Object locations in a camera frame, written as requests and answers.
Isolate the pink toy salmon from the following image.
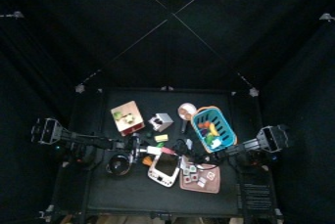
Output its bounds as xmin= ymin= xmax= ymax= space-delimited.
xmin=159 ymin=147 xmax=178 ymax=157

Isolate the yellow toy block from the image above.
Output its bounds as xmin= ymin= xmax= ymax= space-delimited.
xmin=152 ymin=134 xmax=170 ymax=143

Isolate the pink toy board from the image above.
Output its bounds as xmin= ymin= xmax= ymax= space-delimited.
xmin=179 ymin=156 xmax=222 ymax=195

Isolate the black toy pot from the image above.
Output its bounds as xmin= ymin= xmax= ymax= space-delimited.
xmin=104 ymin=153 xmax=133 ymax=177

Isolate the pale green toy vegetable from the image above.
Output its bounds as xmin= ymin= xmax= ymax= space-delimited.
xmin=121 ymin=113 xmax=136 ymax=125

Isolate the grey white toy cube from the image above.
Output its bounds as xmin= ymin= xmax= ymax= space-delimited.
xmin=147 ymin=112 xmax=175 ymax=133

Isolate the blue basket with orange rim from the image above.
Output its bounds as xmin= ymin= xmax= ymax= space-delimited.
xmin=190 ymin=106 xmax=239 ymax=155

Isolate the yellow toy banana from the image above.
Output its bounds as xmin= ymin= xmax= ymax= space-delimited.
xmin=207 ymin=122 xmax=219 ymax=137

